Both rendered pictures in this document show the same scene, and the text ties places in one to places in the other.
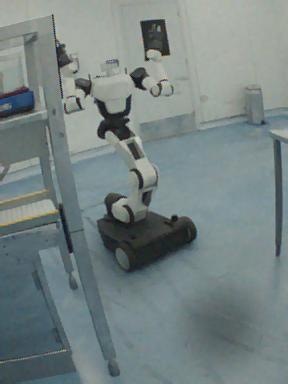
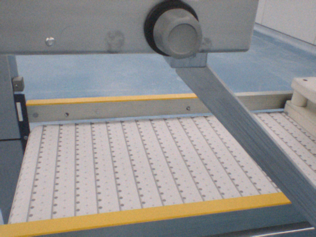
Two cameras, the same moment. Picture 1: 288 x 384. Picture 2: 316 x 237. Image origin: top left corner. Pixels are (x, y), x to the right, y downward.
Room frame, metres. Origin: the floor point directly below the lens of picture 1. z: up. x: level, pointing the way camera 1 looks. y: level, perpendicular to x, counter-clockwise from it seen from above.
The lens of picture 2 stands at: (2.02, 0.56, 1.16)
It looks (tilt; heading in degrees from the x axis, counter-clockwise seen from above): 28 degrees down; 182
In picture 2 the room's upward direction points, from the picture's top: 3 degrees clockwise
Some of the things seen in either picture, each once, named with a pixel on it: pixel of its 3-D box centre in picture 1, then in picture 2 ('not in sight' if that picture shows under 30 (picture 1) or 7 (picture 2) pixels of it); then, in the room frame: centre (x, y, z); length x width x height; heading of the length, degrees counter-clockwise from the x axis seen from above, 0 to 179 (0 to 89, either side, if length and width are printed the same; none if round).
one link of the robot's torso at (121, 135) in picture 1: (112, 129); not in sight; (3.07, 0.16, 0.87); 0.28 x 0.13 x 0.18; 33
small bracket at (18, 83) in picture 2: not in sight; (18, 84); (1.55, 0.32, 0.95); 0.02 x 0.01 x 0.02; 16
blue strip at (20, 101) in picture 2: (65, 230); (27, 146); (1.56, 0.32, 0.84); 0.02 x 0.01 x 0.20; 106
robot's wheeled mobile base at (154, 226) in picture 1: (134, 222); not in sight; (2.98, 0.10, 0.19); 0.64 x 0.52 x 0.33; 33
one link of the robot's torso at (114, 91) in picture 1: (111, 93); not in sight; (3.06, 0.13, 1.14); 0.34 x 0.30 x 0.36; 101
